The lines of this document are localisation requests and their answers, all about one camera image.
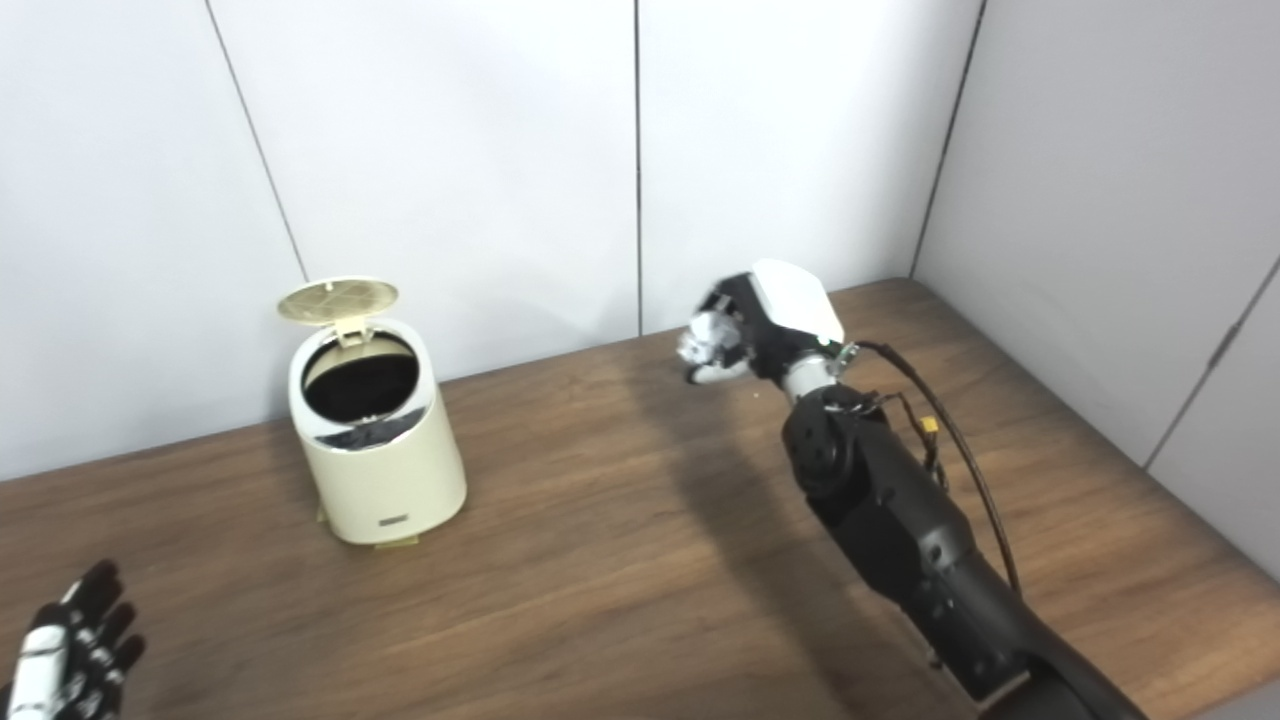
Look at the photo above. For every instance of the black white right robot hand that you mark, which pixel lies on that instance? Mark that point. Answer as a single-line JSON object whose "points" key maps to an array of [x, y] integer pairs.
{"points": [[790, 305]]}

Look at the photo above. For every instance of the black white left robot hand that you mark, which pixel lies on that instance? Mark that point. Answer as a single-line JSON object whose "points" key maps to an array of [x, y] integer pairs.
{"points": [[80, 660]]}

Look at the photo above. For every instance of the white paper ball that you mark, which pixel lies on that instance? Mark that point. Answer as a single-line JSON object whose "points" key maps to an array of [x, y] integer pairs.
{"points": [[708, 335]]}

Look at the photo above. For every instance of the cream-colored desktop trash bin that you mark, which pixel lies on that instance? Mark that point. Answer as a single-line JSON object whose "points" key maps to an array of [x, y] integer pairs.
{"points": [[385, 480]]}

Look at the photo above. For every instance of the round cream bin lid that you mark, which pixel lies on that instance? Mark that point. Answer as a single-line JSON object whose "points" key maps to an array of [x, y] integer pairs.
{"points": [[338, 298]]}

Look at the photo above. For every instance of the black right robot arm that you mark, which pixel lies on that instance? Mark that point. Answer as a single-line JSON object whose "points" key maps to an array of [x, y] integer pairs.
{"points": [[900, 530]]}

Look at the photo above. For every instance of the yellow tape under bin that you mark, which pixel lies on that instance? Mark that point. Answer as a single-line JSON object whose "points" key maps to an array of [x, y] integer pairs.
{"points": [[395, 542]]}

